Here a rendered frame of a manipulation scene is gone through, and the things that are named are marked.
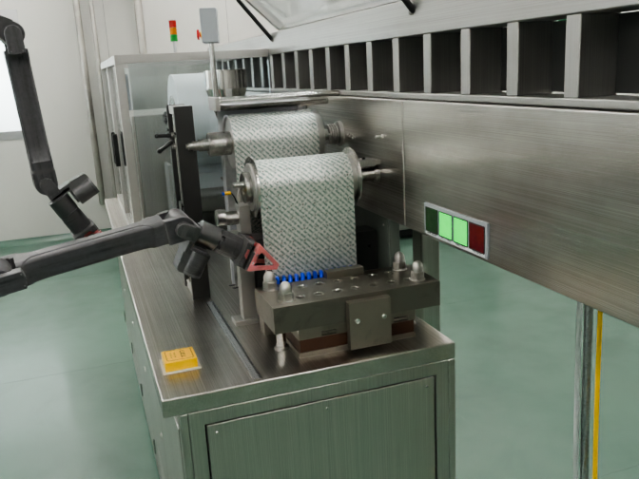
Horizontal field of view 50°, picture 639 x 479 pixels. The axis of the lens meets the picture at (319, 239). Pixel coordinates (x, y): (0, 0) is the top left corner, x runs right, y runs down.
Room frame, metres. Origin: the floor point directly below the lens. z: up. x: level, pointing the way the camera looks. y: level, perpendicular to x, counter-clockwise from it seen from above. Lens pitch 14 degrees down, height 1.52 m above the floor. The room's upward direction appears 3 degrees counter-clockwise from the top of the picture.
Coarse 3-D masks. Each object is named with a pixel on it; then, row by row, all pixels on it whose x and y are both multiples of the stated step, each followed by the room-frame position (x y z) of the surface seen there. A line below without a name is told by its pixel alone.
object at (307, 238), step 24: (264, 216) 1.57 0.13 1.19; (288, 216) 1.59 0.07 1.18; (312, 216) 1.61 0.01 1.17; (336, 216) 1.63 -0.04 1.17; (264, 240) 1.57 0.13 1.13; (288, 240) 1.59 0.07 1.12; (312, 240) 1.61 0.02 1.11; (336, 240) 1.63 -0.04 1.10; (288, 264) 1.59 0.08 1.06; (312, 264) 1.61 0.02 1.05; (336, 264) 1.63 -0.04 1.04
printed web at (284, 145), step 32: (256, 128) 1.83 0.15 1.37; (288, 128) 1.85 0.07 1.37; (224, 160) 1.94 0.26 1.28; (256, 160) 1.82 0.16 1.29; (288, 160) 1.64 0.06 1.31; (320, 160) 1.65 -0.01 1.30; (288, 192) 1.59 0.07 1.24; (320, 192) 1.62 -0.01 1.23; (352, 192) 1.65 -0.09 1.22; (256, 224) 1.70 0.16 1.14
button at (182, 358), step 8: (168, 352) 1.42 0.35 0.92; (176, 352) 1.42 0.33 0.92; (184, 352) 1.42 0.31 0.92; (192, 352) 1.41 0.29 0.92; (168, 360) 1.37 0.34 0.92; (176, 360) 1.37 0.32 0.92; (184, 360) 1.38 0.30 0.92; (192, 360) 1.38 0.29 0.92; (168, 368) 1.36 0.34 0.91; (176, 368) 1.37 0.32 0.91; (184, 368) 1.37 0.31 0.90
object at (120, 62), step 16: (112, 64) 2.58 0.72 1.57; (112, 96) 3.02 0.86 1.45; (112, 112) 3.02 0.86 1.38; (128, 112) 2.48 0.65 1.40; (128, 128) 2.47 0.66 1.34; (112, 144) 3.08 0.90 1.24; (128, 144) 2.47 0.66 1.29; (112, 160) 3.58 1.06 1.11; (128, 160) 2.47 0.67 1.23; (128, 176) 2.47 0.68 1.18
